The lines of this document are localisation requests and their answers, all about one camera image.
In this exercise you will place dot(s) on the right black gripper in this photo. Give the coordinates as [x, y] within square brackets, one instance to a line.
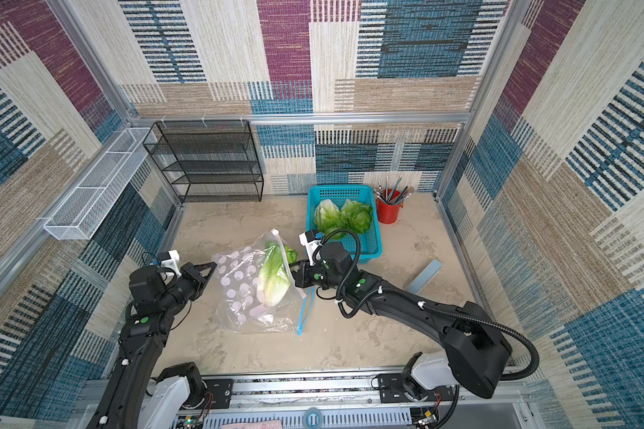
[306, 273]

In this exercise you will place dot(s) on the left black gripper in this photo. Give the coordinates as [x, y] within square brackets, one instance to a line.
[199, 281]

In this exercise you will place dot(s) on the pink-zip dotted bag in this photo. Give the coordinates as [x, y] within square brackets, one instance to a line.
[243, 265]

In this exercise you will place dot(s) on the chinese cabbage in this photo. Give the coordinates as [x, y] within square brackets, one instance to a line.
[357, 216]
[329, 218]

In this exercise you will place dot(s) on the blue-zip clear bag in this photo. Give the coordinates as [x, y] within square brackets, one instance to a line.
[247, 310]

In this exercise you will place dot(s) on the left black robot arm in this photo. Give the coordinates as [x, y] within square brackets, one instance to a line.
[159, 294]

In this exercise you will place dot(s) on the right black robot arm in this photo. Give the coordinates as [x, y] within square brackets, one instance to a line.
[477, 353]

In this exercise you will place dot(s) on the teal plastic basket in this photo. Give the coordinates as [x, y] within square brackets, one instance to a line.
[371, 244]

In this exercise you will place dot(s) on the red pen cup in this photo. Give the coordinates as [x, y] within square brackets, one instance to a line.
[387, 213]

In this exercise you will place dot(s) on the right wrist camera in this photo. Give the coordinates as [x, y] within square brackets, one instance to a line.
[311, 240]

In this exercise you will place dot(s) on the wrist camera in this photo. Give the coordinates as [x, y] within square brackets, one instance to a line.
[311, 240]
[170, 260]

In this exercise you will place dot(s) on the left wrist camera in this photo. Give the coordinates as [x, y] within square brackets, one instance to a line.
[170, 260]

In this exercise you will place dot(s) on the black wire shelf rack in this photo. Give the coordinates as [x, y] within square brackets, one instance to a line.
[207, 161]

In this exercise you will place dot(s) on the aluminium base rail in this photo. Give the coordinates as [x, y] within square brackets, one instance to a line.
[360, 398]

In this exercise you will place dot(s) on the white wire mesh tray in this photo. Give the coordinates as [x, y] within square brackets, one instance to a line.
[87, 206]

